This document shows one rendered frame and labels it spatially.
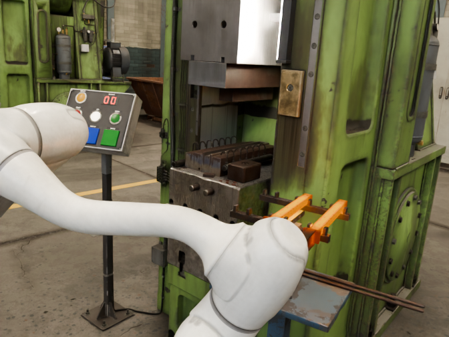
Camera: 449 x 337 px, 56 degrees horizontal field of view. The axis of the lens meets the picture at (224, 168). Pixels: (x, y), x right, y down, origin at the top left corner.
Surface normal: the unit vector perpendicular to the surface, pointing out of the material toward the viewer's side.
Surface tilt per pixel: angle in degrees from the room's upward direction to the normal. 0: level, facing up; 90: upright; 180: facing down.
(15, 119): 36
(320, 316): 0
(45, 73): 90
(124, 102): 60
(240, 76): 90
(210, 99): 90
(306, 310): 0
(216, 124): 90
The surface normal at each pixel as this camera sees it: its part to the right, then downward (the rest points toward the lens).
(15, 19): 0.59, 0.22
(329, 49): -0.64, 0.16
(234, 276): -0.46, 0.17
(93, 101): -0.19, -0.29
